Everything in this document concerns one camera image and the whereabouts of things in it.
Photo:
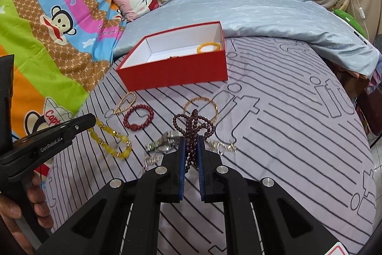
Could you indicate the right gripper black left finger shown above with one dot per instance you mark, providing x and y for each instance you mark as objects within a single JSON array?
[{"x": 123, "y": 218}]

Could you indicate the thin gold bangle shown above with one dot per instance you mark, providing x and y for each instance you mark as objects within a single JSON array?
[{"x": 200, "y": 103}]

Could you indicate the green object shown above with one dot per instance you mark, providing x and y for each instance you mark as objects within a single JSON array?
[{"x": 351, "y": 21}]

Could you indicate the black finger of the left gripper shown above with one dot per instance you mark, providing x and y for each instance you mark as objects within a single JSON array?
[{"x": 30, "y": 152}]

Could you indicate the red cardboard box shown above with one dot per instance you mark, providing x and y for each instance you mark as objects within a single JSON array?
[{"x": 180, "y": 56}]

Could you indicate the person's left hand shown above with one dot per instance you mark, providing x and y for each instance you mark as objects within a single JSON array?
[{"x": 12, "y": 212}]

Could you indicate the light blue blanket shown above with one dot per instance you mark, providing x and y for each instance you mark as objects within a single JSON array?
[{"x": 304, "y": 20}]

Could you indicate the silver wristwatch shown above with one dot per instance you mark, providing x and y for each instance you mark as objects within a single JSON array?
[{"x": 167, "y": 142}]

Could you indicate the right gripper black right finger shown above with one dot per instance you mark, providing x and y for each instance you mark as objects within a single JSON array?
[{"x": 260, "y": 216}]

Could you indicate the colourful monkey cartoon quilt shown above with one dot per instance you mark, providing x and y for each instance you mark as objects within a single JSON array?
[{"x": 61, "y": 49}]

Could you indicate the grey striped bed sheet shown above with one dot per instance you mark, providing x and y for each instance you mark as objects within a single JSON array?
[{"x": 288, "y": 118}]

